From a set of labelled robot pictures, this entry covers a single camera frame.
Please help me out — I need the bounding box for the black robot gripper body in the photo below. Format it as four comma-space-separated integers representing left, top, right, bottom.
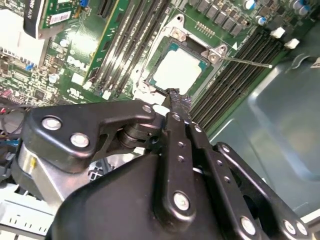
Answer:
49, 123, 240, 240

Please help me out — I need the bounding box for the metal socket cover frame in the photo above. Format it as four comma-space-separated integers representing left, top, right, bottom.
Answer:
134, 82, 173, 116

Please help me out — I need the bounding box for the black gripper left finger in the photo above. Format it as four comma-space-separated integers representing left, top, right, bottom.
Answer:
14, 89, 200, 227

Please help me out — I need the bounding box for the silver square CPU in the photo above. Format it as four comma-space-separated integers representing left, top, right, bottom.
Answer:
144, 41, 211, 96

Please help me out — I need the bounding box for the thin wire locking lever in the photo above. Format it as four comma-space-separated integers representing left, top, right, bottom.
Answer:
219, 55, 274, 69

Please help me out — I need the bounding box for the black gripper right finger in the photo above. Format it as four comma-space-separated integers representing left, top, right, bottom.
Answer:
178, 94, 312, 240

